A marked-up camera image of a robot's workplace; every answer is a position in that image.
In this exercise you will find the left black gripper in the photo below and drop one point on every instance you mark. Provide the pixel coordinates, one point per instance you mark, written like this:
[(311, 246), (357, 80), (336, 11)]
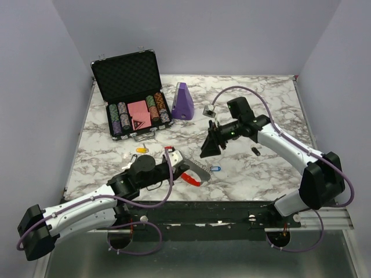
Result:
[(179, 169)]

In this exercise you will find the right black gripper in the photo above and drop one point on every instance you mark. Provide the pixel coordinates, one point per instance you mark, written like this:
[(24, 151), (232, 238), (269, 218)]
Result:
[(210, 146)]

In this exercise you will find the metal key organizer red handle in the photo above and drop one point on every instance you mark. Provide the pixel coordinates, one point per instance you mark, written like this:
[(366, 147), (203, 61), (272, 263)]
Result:
[(202, 174)]

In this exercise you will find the blue tagged key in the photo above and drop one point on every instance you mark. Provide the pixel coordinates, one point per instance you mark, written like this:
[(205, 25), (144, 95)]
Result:
[(215, 168)]

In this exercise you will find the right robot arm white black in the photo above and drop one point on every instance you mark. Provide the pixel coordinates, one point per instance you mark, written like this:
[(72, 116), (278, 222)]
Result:
[(321, 181)]

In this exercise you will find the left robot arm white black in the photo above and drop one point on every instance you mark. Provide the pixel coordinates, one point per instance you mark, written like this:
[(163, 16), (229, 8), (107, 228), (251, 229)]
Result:
[(40, 228)]

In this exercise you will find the key with yellow tag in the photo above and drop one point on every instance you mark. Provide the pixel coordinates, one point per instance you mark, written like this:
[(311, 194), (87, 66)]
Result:
[(142, 150)]

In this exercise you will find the purple metronome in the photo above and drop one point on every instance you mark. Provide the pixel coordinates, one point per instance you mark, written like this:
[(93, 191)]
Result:
[(183, 105)]

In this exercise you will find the pink playing card deck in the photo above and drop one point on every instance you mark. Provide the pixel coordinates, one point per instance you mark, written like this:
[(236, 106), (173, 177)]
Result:
[(139, 111)]

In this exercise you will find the black poker chip case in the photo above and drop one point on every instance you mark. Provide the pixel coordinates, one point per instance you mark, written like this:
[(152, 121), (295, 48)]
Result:
[(130, 78)]

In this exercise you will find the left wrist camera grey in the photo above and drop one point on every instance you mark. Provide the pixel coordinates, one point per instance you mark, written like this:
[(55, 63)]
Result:
[(176, 158)]

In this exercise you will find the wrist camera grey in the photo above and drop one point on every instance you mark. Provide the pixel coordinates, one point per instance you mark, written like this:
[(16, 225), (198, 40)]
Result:
[(210, 111), (176, 158)]

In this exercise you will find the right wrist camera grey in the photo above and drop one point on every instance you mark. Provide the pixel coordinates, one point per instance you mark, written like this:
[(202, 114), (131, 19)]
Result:
[(210, 111)]

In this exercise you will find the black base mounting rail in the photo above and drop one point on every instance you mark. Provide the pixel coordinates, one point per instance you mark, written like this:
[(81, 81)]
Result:
[(181, 221)]

